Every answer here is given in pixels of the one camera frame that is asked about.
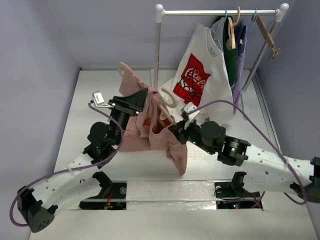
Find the green shirt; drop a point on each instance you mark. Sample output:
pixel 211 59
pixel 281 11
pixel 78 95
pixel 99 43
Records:
pixel 230 56

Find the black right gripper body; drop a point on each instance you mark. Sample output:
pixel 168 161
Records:
pixel 182 132

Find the pink t shirt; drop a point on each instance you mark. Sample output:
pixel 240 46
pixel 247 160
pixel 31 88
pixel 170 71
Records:
pixel 149 130

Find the lavender shirt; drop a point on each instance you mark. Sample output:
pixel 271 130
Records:
pixel 241 41

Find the white red print t shirt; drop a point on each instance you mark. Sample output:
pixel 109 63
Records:
pixel 202 79

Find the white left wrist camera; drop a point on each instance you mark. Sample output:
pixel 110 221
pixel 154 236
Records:
pixel 98 100

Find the blue wire hanger right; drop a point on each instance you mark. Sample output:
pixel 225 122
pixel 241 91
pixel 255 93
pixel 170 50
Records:
pixel 253 19

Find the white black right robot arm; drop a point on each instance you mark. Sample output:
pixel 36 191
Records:
pixel 261 170

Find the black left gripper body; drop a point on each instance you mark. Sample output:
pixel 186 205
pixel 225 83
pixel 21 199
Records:
pixel 121 111

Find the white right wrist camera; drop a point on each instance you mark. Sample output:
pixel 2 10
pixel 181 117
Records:
pixel 189 113

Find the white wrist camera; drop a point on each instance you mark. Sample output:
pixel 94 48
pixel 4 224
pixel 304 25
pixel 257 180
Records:
pixel 98 100
pixel 189 113

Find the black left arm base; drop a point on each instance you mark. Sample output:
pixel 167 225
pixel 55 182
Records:
pixel 112 195

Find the white metal clothes rack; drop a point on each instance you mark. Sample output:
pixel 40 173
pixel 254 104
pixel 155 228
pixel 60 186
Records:
pixel 160 13

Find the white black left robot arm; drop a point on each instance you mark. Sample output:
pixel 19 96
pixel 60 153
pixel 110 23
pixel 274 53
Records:
pixel 41 201

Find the blue wire hanger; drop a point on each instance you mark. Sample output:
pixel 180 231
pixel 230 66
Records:
pixel 253 19
pixel 217 30

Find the wooden clip hanger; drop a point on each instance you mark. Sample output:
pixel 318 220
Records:
pixel 268 39

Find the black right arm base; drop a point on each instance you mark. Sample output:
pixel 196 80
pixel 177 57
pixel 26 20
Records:
pixel 231 195

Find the beige hanger with green shirt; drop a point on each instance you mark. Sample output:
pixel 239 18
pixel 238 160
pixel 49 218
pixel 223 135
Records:
pixel 231 32

